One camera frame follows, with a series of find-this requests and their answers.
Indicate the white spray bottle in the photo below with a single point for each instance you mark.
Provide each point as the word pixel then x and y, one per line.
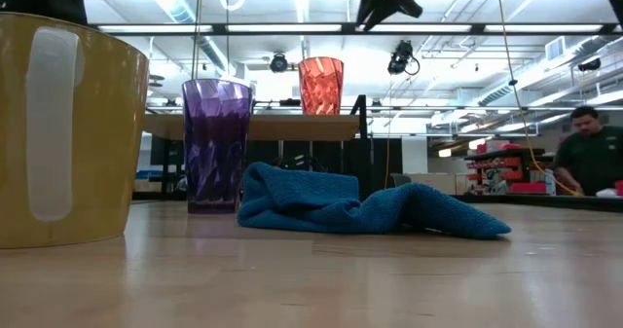
pixel 550 184

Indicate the wooden shelf with black legs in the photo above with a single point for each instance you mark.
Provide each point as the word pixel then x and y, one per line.
pixel 292 126

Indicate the person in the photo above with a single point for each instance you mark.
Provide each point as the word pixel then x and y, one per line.
pixel 591 157

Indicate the black ceiling spotlight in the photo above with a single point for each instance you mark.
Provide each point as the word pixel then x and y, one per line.
pixel 279 63

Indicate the black hanging camera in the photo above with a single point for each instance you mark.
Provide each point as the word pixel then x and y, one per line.
pixel 401 58

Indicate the black far table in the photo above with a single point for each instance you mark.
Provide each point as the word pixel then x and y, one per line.
pixel 535 200

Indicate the orange faceted plastic cup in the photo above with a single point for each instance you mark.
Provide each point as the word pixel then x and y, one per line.
pixel 321 87

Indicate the blue microfibre cloth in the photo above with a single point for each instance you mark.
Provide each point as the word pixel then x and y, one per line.
pixel 316 201

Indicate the rack with red bins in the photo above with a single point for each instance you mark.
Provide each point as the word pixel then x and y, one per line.
pixel 511 165

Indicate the purple faceted plastic cup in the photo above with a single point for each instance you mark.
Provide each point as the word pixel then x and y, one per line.
pixel 216 148

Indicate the black overhead frame bar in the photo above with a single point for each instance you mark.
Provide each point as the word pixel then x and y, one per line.
pixel 438 28

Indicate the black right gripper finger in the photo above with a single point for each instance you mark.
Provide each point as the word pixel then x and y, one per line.
pixel 372 11
pixel 406 6

